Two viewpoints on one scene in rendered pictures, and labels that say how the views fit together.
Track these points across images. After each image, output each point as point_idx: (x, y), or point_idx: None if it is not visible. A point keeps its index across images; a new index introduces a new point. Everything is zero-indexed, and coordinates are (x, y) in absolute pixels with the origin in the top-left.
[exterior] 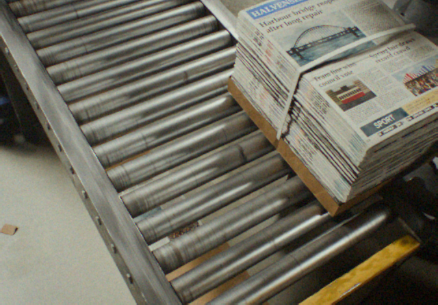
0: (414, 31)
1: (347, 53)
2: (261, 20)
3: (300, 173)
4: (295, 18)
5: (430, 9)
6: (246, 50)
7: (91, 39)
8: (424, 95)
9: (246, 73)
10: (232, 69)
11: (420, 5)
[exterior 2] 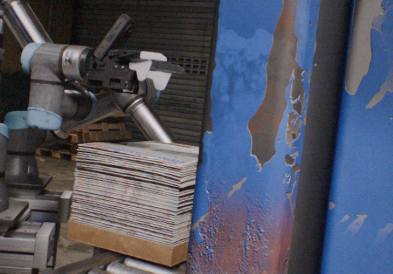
0: (127, 144)
1: (181, 152)
2: (184, 160)
3: None
4: (166, 155)
5: (4, 181)
6: (185, 195)
7: None
8: (191, 146)
9: (185, 219)
10: (134, 271)
11: (2, 182)
